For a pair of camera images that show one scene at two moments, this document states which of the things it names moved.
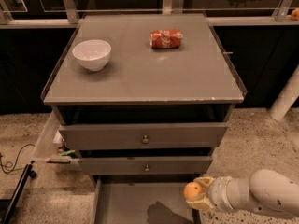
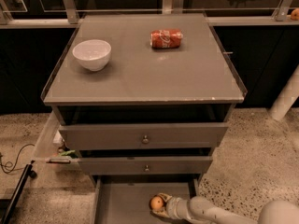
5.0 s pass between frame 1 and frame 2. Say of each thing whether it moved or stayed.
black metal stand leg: stayed
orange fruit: moved
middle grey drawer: stayed
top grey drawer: stayed
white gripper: moved
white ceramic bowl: stayed
